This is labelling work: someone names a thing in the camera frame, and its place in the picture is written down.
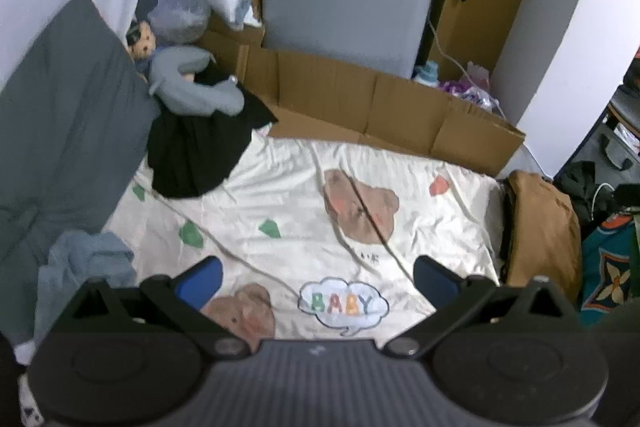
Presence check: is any white power cable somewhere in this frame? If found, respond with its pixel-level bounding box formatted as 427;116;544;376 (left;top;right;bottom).
426;18;469;74

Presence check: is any clear plastic bag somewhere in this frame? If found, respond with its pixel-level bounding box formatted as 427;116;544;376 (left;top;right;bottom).
146;0;212;44

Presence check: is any black garment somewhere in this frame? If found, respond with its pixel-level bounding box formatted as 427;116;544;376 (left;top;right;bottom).
146;63;279;200

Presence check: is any brown printed t-shirt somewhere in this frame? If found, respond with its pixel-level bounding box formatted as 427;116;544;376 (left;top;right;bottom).
499;169;584;309

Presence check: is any grey duvet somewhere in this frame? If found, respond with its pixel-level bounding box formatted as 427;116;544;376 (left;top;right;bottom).
0;0;162;349

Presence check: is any blue detergent bottle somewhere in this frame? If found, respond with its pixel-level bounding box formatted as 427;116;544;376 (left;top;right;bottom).
414;60;442;86

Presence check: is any purple white plastic bag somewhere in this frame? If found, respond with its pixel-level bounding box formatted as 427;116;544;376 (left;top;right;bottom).
439;76;502;108

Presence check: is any teal patterned cloth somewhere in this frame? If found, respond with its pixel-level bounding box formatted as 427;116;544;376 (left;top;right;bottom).
579;213;640;324

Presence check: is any grey neck pillow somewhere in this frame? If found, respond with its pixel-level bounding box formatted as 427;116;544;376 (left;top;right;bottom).
146;45;247;118

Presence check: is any white printed blanket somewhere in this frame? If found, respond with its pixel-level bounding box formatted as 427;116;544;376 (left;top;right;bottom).
101;126;507;354

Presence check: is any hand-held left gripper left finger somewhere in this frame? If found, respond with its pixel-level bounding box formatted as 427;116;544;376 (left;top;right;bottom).
70;256;251;360

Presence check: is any teddy bear toy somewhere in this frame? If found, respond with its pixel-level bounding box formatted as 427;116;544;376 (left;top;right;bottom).
124;20;157;61

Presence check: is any black clothing pile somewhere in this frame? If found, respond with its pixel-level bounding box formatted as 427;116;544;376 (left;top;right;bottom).
554;160;622;229

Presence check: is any flattened cardboard box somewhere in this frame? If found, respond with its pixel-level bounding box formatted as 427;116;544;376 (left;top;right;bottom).
199;28;527;178

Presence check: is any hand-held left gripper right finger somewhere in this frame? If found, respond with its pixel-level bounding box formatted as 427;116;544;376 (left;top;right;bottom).
384;255;578;358

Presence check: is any thin white cable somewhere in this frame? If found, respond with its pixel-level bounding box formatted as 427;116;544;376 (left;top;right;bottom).
589;181;617;224

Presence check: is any pink packet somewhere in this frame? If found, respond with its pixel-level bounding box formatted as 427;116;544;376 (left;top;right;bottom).
464;61;492;88

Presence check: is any black chair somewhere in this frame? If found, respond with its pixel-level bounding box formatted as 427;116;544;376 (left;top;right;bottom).
606;56;640;134

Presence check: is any light blue garment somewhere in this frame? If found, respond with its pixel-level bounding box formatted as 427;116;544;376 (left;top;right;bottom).
31;230;139;344

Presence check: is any grey fabric bag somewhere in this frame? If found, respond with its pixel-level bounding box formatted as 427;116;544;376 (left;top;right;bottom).
579;106;640;188

